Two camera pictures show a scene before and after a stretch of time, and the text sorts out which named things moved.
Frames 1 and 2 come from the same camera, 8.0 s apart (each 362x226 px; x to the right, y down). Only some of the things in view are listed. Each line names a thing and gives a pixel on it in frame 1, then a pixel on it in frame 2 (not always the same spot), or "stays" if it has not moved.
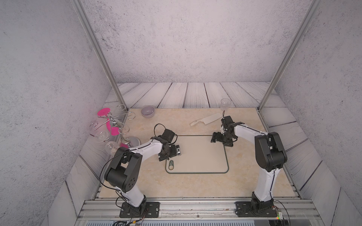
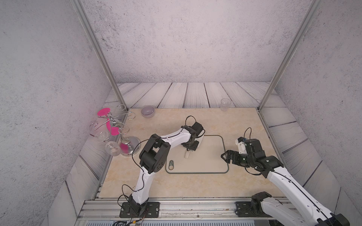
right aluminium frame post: (313, 7) stays
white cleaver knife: (208, 119) to (199, 138)
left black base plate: (148, 209) stays
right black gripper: (227, 144) to (229, 152)
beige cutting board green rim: (198, 155) stays
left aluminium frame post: (85, 21) stays
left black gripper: (175, 152) to (193, 148)
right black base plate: (243, 209) stays
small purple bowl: (148, 111) stays
